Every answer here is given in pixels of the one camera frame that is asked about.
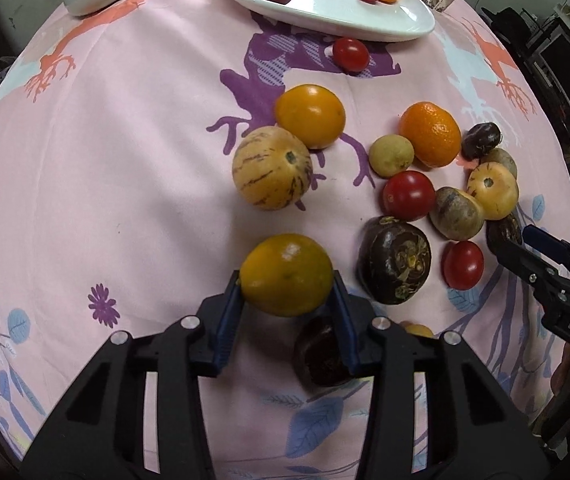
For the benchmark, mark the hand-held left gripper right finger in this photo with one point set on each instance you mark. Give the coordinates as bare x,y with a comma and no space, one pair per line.
343,327

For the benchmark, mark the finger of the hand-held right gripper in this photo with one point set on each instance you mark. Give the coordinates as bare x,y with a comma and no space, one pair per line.
545,242
520,262

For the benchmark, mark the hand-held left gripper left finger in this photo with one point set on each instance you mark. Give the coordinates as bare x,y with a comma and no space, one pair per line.
227,322

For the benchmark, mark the dark wrinkled passion fruit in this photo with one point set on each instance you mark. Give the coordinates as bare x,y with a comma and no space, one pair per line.
504,230

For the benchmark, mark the dark brown passion fruit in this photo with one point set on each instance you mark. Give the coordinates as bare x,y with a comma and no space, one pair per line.
317,355

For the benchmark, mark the small pepino melon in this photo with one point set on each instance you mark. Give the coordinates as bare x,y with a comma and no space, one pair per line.
493,190

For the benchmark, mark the yellow-green tinted orange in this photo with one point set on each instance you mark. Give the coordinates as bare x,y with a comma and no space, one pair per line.
286,275

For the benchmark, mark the brown-green passion fruit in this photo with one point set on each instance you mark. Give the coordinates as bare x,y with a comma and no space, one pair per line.
456,212

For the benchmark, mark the large dark purple passion fruit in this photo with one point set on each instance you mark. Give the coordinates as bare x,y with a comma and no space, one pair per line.
394,260

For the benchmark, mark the olive-brown passion fruit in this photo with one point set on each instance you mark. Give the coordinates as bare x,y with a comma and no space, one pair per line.
505,158

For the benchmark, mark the small dark purple passion fruit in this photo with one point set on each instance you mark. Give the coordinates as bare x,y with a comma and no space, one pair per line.
481,141

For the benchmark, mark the large pepino melon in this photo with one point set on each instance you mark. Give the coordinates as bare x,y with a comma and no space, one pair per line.
271,167

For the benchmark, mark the smooth orange tomato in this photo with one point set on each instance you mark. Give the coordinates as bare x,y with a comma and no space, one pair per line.
310,116

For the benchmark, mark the white oval plate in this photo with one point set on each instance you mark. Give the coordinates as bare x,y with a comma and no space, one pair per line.
325,12

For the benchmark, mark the small orange kumquat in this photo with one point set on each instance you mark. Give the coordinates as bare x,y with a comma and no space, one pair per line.
417,330

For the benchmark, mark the pink printed tablecloth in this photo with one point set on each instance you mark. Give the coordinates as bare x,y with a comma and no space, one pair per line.
140,210

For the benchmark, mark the bright orange mandarin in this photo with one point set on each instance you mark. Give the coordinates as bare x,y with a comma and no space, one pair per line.
430,134

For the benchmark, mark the small pale green fruit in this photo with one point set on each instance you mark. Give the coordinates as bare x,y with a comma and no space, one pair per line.
391,156

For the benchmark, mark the black computer monitor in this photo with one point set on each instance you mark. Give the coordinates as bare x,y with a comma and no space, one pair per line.
565,60

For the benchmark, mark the black office chair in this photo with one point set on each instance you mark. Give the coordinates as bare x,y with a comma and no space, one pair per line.
507,30

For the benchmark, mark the clear plastic bag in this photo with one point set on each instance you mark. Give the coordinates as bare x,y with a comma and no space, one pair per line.
4,67

